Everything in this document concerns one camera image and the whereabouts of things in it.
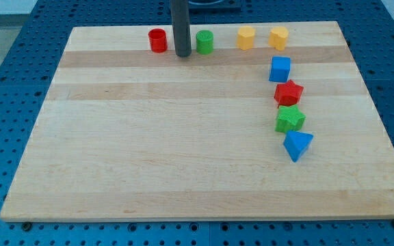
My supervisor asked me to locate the light wooden board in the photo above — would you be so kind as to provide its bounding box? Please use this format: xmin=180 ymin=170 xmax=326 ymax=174
xmin=0 ymin=21 xmax=394 ymax=222

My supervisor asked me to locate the green star block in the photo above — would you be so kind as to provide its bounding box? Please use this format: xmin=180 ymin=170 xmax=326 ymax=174
xmin=275 ymin=105 xmax=306 ymax=133

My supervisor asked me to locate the red star block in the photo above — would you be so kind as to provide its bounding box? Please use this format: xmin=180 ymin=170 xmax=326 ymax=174
xmin=274 ymin=79 xmax=304 ymax=107

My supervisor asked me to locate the green cylinder block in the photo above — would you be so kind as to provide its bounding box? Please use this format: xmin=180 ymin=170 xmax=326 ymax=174
xmin=196 ymin=30 xmax=213 ymax=55

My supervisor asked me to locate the red cylinder block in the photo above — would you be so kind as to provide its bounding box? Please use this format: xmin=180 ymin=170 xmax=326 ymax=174
xmin=148 ymin=28 xmax=168 ymax=53

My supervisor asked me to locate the yellow hexagon block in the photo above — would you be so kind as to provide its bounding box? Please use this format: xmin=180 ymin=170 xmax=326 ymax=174
xmin=237 ymin=26 xmax=256 ymax=51

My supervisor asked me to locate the blue cube block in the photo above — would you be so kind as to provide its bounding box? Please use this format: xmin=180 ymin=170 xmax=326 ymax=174
xmin=269 ymin=56 xmax=291 ymax=83

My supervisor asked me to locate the blue triangle block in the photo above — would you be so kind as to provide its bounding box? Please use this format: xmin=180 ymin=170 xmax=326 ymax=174
xmin=283 ymin=131 xmax=314 ymax=162

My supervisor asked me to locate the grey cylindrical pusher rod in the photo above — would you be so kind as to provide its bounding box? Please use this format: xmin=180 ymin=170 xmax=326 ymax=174
xmin=170 ymin=0 xmax=192 ymax=57

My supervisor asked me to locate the yellow heart block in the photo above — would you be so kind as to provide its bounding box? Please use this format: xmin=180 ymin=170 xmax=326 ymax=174
xmin=268 ymin=27 xmax=289 ymax=51

